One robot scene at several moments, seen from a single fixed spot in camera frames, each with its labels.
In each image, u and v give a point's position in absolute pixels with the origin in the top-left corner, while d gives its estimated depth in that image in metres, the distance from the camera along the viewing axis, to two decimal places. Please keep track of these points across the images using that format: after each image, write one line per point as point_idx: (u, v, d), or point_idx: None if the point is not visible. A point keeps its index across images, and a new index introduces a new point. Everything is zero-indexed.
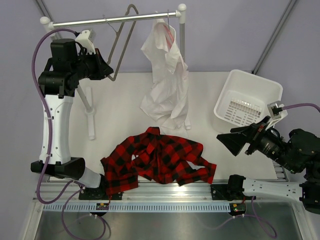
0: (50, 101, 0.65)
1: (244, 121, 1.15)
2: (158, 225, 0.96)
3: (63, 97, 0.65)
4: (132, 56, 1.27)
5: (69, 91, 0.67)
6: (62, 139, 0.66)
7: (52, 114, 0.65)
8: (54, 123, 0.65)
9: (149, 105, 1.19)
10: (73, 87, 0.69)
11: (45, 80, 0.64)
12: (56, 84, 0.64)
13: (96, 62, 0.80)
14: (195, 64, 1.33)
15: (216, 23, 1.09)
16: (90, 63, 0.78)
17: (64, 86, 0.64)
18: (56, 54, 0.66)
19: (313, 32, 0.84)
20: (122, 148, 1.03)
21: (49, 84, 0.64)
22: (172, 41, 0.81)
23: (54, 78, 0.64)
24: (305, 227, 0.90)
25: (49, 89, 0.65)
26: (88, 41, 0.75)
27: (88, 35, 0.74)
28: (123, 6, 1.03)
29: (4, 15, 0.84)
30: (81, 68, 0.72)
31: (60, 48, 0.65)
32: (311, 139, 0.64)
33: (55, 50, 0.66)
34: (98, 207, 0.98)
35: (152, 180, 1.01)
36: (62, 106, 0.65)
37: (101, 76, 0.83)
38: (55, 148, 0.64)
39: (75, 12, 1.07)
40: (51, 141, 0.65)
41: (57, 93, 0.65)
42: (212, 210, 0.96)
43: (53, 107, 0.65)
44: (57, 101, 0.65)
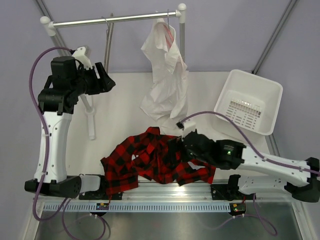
0: (48, 117, 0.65)
1: (243, 122, 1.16)
2: (158, 225, 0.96)
3: (61, 114, 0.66)
4: (132, 56, 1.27)
5: (67, 108, 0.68)
6: (59, 156, 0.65)
7: (50, 131, 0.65)
8: (51, 140, 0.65)
9: (149, 105, 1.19)
10: (72, 103, 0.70)
11: (44, 98, 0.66)
12: (56, 101, 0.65)
13: (94, 76, 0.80)
14: (195, 64, 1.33)
15: (215, 23, 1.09)
16: (87, 78, 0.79)
17: (63, 103, 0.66)
18: (56, 72, 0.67)
19: (313, 32, 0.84)
20: (122, 147, 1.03)
21: (48, 101, 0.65)
22: (172, 40, 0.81)
23: (54, 95, 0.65)
24: (305, 227, 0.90)
25: (48, 106, 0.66)
26: (84, 56, 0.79)
27: (84, 51, 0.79)
28: (123, 6, 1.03)
29: (5, 15, 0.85)
30: (80, 85, 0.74)
31: (60, 66, 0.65)
32: (193, 135, 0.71)
33: (55, 68, 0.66)
34: (98, 206, 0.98)
35: (151, 180, 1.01)
36: (60, 122, 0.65)
37: (99, 90, 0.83)
38: (51, 166, 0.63)
39: (75, 12, 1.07)
40: (48, 159, 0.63)
41: (56, 111, 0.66)
42: (212, 210, 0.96)
43: (51, 124, 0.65)
44: (56, 118, 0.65)
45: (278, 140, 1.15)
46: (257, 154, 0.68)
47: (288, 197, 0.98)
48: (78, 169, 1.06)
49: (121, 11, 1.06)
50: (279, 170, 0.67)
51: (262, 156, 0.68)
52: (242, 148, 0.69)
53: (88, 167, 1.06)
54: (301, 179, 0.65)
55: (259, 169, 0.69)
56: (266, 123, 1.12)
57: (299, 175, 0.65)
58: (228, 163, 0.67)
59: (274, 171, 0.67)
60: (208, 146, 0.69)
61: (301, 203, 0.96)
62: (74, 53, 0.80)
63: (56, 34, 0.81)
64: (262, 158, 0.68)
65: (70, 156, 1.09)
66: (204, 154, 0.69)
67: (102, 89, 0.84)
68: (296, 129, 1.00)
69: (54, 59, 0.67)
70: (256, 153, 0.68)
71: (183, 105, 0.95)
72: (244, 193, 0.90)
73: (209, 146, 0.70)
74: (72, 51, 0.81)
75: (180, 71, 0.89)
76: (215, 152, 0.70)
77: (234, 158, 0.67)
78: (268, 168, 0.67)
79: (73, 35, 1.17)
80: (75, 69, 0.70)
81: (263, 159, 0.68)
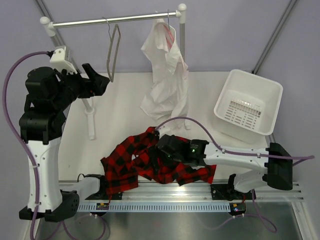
0: (33, 147, 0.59)
1: (243, 122, 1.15)
2: (157, 225, 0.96)
3: (48, 142, 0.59)
4: (132, 56, 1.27)
5: (54, 133, 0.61)
6: (51, 184, 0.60)
7: (38, 161, 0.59)
8: (40, 170, 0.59)
9: (149, 105, 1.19)
10: (59, 125, 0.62)
11: (26, 122, 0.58)
12: (39, 128, 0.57)
13: (80, 80, 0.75)
14: (195, 64, 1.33)
15: (216, 24, 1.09)
16: (73, 82, 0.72)
17: (48, 129, 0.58)
18: (36, 94, 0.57)
19: (314, 32, 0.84)
20: (122, 147, 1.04)
21: (31, 128, 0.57)
22: (172, 40, 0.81)
23: (37, 120, 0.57)
24: (305, 227, 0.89)
25: (32, 134, 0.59)
26: (65, 62, 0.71)
27: (63, 55, 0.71)
28: (124, 6, 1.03)
29: (5, 15, 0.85)
30: (65, 95, 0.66)
31: (37, 87, 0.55)
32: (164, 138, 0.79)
33: (32, 88, 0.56)
34: (98, 206, 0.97)
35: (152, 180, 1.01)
36: (48, 152, 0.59)
37: (88, 93, 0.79)
38: (44, 196, 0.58)
39: (75, 13, 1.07)
40: (39, 190, 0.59)
41: (41, 138, 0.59)
42: (212, 210, 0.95)
43: (38, 154, 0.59)
44: (43, 148, 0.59)
45: (278, 140, 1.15)
46: (218, 147, 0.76)
47: (288, 197, 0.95)
48: (78, 168, 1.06)
49: (122, 11, 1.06)
50: (238, 159, 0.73)
51: (221, 149, 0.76)
52: (205, 143, 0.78)
53: (88, 167, 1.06)
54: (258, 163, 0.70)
55: (225, 162, 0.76)
56: (265, 123, 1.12)
57: (257, 161, 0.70)
58: (195, 160, 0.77)
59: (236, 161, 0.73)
60: (179, 148, 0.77)
61: (301, 202, 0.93)
62: (52, 56, 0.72)
63: (56, 34, 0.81)
64: (222, 150, 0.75)
65: (70, 156, 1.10)
66: (176, 156, 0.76)
67: (91, 91, 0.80)
68: (296, 129, 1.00)
69: (28, 77, 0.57)
70: (217, 147, 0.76)
71: (184, 105, 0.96)
72: (240, 191, 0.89)
73: (179, 147, 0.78)
74: (50, 52, 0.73)
75: (181, 71, 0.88)
76: (184, 152, 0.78)
77: (200, 155, 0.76)
78: (229, 159, 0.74)
79: (74, 35, 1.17)
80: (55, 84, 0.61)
81: (223, 151, 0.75)
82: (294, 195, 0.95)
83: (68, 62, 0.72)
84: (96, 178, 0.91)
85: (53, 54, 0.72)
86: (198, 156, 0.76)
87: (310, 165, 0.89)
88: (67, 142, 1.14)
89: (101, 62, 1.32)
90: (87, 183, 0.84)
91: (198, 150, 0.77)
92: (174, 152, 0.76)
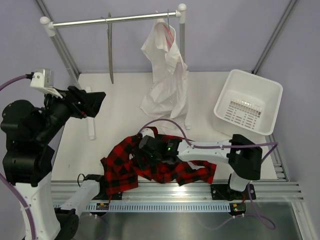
0: (21, 189, 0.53)
1: (244, 122, 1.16)
2: (157, 225, 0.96)
3: (37, 184, 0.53)
4: (132, 56, 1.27)
5: (42, 172, 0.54)
6: (46, 220, 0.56)
7: (29, 202, 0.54)
8: (32, 210, 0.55)
9: (149, 105, 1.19)
10: (48, 163, 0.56)
11: (10, 163, 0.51)
12: (24, 169, 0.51)
13: (67, 103, 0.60)
14: (195, 64, 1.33)
15: (215, 24, 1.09)
16: (58, 108, 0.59)
17: (35, 171, 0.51)
18: (16, 136, 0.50)
19: (314, 32, 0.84)
20: (121, 147, 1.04)
21: (16, 168, 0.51)
22: (172, 39, 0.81)
23: (21, 161, 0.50)
24: (305, 227, 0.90)
25: (17, 175, 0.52)
26: (46, 89, 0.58)
27: (43, 82, 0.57)
28: (124, 6, 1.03)
29: (5, 15, 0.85)
30: (51, 125, 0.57)
31: (15, 128, 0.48)
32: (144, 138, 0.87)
33: (9, 131, 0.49)
34: (98, 207, 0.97)
35: (152, 180, 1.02)
36: (38, 193, 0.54)
37: (79, 115, 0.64)
38: (41, 233, 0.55)
39: (75, 13, 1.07)
40: (34, 228, 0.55)
41: (28, 181, 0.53)
42: (212, 209, 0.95)
43: (28, 195, 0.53)
44: (32, 189, 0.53)
45: (278, 140, 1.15)
46: (188, 143, 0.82)
47: (288, 197, 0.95)
48: (78, 168, 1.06)
49: (121, 10, 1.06)
50: (205, 153, 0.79)
51: (190, 144, 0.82)
52: (178, 141, 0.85)
53: (87, 167, 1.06)
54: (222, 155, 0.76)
55: (194, 156, 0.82)
56: (265, 123, 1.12)
57: (221, 152, 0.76)
58: (172, 157, 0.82)
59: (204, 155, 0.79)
60: (156, 146, 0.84)
61: (301, 202, 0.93)
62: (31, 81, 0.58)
63: (56, 35, 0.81)
64: (190, 145, 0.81)
65: (70, 156, 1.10)
66: (155, 153, 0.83)
67: (83, 113, 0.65)
68: (296, 129, 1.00)
69: (4, 116, 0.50)
70: (187, 143, 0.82)
71: (183, 105, 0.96)
72: (238, 189, 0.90)
73: (157, 146, 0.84)
74: (29, 75, 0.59)
75: (181, 71, 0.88)
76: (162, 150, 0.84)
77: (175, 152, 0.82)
78: (197, 153, 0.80)
79: (74, 35, 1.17)
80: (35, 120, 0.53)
81: (192, 146, 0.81)
82: (294, 195, 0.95)
83: (49, 89, 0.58)
84: (95, 183, 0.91)
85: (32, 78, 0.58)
86: (173, 152, 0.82)
87: (310, 166, 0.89)
88: (67, 142, 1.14)
89: (101, 62, 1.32)
90: (84, 196, 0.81)
91: (173, 147, 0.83)
92: (152, 149, 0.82)
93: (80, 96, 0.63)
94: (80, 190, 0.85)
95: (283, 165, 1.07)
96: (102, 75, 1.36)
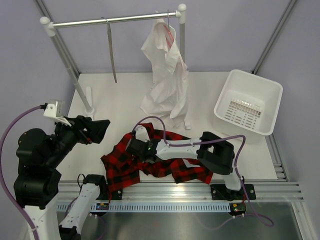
0: (30, 211, 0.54)
1: (243, 122, 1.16)
2: (157, 225, 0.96)
3: (45, 206, 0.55)
4: (132, 55, 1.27)
5: (48, 196, 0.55)
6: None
7: (36, 223, 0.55)
8: (39, 231, 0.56)
9: (149, 105, 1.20)
10: (54, 186, 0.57)
11: (20, 188, 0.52)
12: (34, 193, 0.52)
13: (75, 131, 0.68)
14: (195, 64, 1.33)
15: (216, 24, 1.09)
16: (65, 136, 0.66)
17: (43, 194, 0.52)
18: (28, 160, 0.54)
19: (314, 31, 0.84)
20: (121, 144, 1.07)
21: (26, 193, 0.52)
22: (171, 40, 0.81)
23: (30, 186, 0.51)
24: (305, 227, 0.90)
25: (27, 198, 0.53)
26: (57, 118, 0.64)
27: (55, 113, 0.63)
28: (124, 6, 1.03)
29: (5, 14, 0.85)
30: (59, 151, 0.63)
31: (28, 155, 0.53)
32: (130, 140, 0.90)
33: (23, 159, 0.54)
34: (98, 206, 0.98)
35: (150, 176, 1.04)
36: (45, 214, 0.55)
37: (85, 141, 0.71)
38: None
39: (75, 13, 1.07)
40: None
41: (37, 203, 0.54)
42: (212, 210, 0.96)
43: (35, 217, 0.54)
44: (40, 212, 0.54)
45: (278, 140, 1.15)
46: (165, 141, 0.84)
47: (288, 197, 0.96)
48: (78, 169, 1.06)
49: (121, 10, 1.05)
50: (178, 150, 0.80)
51: (166, 142, 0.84)
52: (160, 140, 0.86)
53: (87, 167, 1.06)
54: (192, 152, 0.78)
55: (170, 154, 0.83)
56: (265, 123, 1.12)
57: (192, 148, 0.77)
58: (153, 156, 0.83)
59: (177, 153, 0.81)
60: (139, 146, 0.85)
61: (301, 202, 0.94)
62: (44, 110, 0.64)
63: (56, 35, 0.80)
64: (166, 143, 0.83)
65: (70, 156, 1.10)
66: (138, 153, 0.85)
67: (89, 139, 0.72)
68: (296, 129, 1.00)
69: (19, 143, 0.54)
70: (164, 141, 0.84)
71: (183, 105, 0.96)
72: (231, 188, 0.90)
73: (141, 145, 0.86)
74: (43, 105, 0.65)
75: (181, 71, 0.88)
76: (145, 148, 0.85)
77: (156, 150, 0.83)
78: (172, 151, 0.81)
79: (74, 35, 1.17)
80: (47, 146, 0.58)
81: (168, 144, 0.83)
82: (294, 195, 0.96)
83: (59, 118, 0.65)
84: (95, 188, 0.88)
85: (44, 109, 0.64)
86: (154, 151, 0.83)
87: (310, 165, 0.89)
88: None
89: (101, 62, 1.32)
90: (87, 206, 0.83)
91: (153, 146, 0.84)
92: (135, 149, 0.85)
93: (85, 123, 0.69)
94: (80, 200, 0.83)
95: (283, 165, 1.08)
96: (102, 75, 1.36)
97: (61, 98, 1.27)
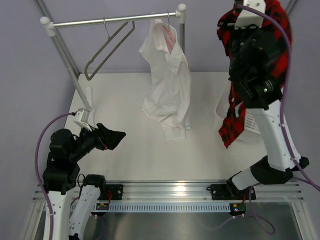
0: (52, 196, 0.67)
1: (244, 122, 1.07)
2: (158, 225, 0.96)
3: (65, 193, 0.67)
4: (132, 55, 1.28)
5: (70, 184, 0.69)
6: (63, 228, 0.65)
7: (54, 209, 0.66)
8: (55, 218, 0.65)
9: (151, 107, 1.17)
10: (75, 178, 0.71)
11: (48, 176, 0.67)
12: (59, 180, 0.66)
13: (94, 137, 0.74)
14: (196, 64, 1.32)
15: (216, 23, 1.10)
16: (87, 139, 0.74)
17: (67, 182, 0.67)
18: (56, 153, 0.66)
19: None
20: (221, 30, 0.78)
21: (53, 180, 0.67)
22: (173, 43, 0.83)
23: (57, 175, 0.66)
24: (305, 227, 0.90)
25: (52, 184, 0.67)
26: (81, 123, 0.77)
27: (80, 117, 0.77)
28: (124, 5, 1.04)
29: (5, 14, 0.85)
30: (81, 150, 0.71)
31: (58, 148, 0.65)
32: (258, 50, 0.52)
33: (54, 150, 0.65)
34: (98, 207, 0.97)
35: (152, 174, 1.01)
36: (64, 201, 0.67)
37: (101, 147, 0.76)
38: None
39: (76, 13, 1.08)
40: (51, 235, 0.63)
41: (60, 189, 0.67)
42: (212, 210, 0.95)
43: (55, 203, 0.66)
44: (60, 197, 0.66)
45: None
46: (281, 115, 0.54)
47: (288, 197, 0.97)
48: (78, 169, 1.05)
49: (122, 11, 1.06)
50: (280, 142, 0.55)
51: (279, 121, 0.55)
52: (275, 99, 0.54)
53: (87, 167, 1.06)
54: (284, 161, 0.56)
55: (264, 125, 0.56)
56: None
57: (287, 161, 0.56)
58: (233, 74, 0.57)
59: (273, 136, 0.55)
60: (253, 43, 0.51)
61: (301, 202, 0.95)
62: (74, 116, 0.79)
63: (55, 34, 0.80)
64: (280, 122, 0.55)
65: None
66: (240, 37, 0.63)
67: (105, 145, 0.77)
68: None
69: (52, 137, 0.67)
70: (280, 113, 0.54)
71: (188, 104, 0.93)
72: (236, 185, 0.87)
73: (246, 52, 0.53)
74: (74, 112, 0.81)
75: (184, 70, 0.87)
76: (260, 70, 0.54)
77: (254, 102, 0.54)
78: (273, 129, 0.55)
79: (74, 34, 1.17)
80: (72, 142, 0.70)
81: (279, 126, 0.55)
82: (294, 195, 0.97)
83: (84, 123, 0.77)
84: (95, 191, 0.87)
85: (74, 115, 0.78)
86: (259, 92, 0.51)
87: None
88: None
89: (98, 63, 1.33)
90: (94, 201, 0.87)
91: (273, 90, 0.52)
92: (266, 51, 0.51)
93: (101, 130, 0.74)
94: (81, 204, 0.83)
95: None
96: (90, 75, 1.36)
97: (61, 97, 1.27)
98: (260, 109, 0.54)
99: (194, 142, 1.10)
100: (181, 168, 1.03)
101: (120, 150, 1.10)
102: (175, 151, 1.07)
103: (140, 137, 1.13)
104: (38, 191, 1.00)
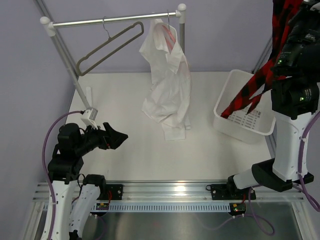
0: (56, 185, 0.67)
1: (243, 122, 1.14)
2: (158, 225, 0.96)
3: (68, 183, 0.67)
4: (132, 54, 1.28)
5: (74, 176, 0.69)
6: (65, 219, 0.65)
7: (57, 199, 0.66)
8: (57, 207, 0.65)
9: (151, 107, 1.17)
10: (78, 171, 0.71)
11: (53, 167, 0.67)
12: (63, 171, 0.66)
13: (99, 135, 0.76)
14: (196, 64, 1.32)
15: (215, 23, 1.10)
16: (93, 136, 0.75)
17: (71, 173, 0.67)
18: (62, 144, 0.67)
19: None
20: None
21: (57, 171, 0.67)
22: (173, 43, 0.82)
23: (61, 166, 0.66)
24: (305, 227, 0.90)
25: (56, 175, 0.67)
26: (89, 120, 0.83)
27: (88, 114, 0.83)
28: (124, 6, 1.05)
29: (6, 15, 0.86)
30: (87, 144, 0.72)
31: (65, 139, 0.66)
32: None
33: (61, 141, 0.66)
34: (98, 207, 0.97)
35: (153, 174, 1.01)
36: (67, 190, 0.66)
37: (105, 145, 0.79)
38: (56, 233, 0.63)
39: (76, 13, 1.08)
40: (52, 226, 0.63)
41: (63, 180, 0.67)
42: (212, 209, 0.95)
43: (59, 192, 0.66)
44: (63, 187, 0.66)
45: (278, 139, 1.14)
46: (305, 128, 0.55)
47: (288, 197, 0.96)
48: None
49: (122, 11, 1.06)
50: (292, 154, 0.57)
51: (301, 134, 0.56)
52: (307, 111, 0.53)
53: (87, 167, 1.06)
54: (289, 172, 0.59)
55: (284, 133, 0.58)
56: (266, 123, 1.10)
57: (292, 173, 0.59)
58: (277, 72, 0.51)
59: (289, 146, 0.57)
60: None
61: (301, 202, 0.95)
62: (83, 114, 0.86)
63: (55, 35, 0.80)
64: (302, 136, 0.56)
65: None
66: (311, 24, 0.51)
67: (108, 145, 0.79)
68: None
69: (59, 128, 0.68)
70: (306, 127, 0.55)
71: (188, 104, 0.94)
72: (236, 184, 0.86)
73: (304, 55, 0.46)
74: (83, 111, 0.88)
75: (184, 70, 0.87)
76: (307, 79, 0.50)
77: (285, 106, 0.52)
78: (291, 141, 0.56)
79: (74, 35, 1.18)
80: (79, 136, 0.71)
81: (300, 138, 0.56)
82: (294, 195, 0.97)
83: (91, 120, 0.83)
84: (95, 190, 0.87)
85: (83, 113, 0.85)
86: (293, 99, 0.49)
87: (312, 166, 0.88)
88: None
89: (92, 62, 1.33)
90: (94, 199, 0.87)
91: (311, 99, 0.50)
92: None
93: (107, 128, 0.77)
94: (81, 201, 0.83)
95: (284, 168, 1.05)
96: (90, 75, 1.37)
97: (61, 97, 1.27)
98: (287, 116, 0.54)
99: (194, 142, 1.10)
100: (182, 168, 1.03)
101: (120, 149, 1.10)
102: (176, 151, 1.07)
103: (140, 137, 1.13)
104: (38, 191, 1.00)
